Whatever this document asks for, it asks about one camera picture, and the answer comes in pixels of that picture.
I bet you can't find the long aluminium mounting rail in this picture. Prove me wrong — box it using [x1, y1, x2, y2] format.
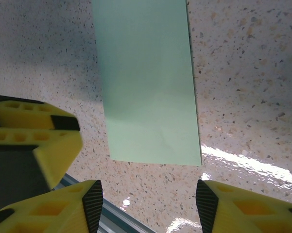
[53, 172, 158, 233]

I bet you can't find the light green paper sheet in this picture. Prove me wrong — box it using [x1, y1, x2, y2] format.
[91, 0, 203, 167]

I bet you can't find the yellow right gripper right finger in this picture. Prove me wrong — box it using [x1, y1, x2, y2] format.
[195, 179, 292, 233]

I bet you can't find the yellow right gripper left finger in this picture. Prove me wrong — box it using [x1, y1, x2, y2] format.
[0, 179, 104, 233]

